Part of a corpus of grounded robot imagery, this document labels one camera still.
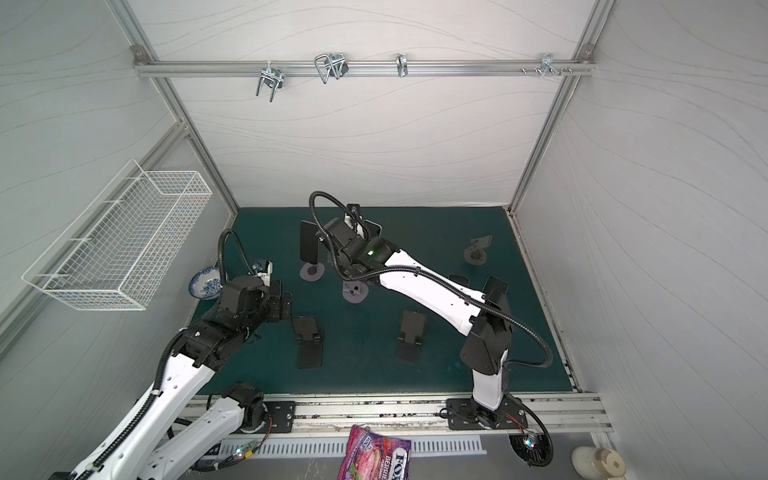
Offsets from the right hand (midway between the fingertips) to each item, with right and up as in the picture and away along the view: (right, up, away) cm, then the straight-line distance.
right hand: (346, 242), depth 77 cm
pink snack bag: (+8, -48, -11) cm, 50 cm away
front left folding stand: (-11, -27, +5) cm, 30 cm away
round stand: (-15, -11, +24) cm, 31 cm away
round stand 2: (0, -16, +15) cm, 22 cm away
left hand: (-20, -13, -2) cm, 24 cm away
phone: (-15, 0, +18) cm, 23 cm away
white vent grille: (-2, -49, -7) cm, 50 cm away
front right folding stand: (+17, -28, +3) cm, 33 cm away
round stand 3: (+42, -5, +27) cm, 50 cm away
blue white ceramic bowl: (-49, -14, +19) cm, 54 cm away
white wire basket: (-52, -2, -9) cm, 53 cm away
